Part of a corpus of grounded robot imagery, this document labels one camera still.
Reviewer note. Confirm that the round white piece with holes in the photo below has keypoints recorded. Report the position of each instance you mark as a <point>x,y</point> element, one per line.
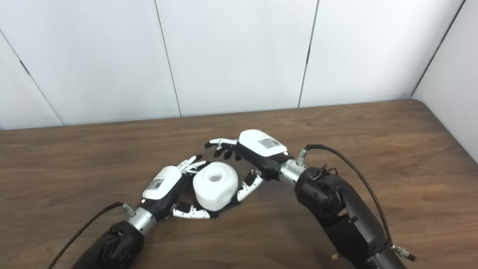
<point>216,186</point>

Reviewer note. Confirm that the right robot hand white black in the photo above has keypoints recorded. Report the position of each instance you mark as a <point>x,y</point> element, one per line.
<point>261,147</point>

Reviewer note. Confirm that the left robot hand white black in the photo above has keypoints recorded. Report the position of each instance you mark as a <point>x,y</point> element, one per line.
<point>162,183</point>

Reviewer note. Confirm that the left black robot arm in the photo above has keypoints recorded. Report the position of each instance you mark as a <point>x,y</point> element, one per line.
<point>112,246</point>

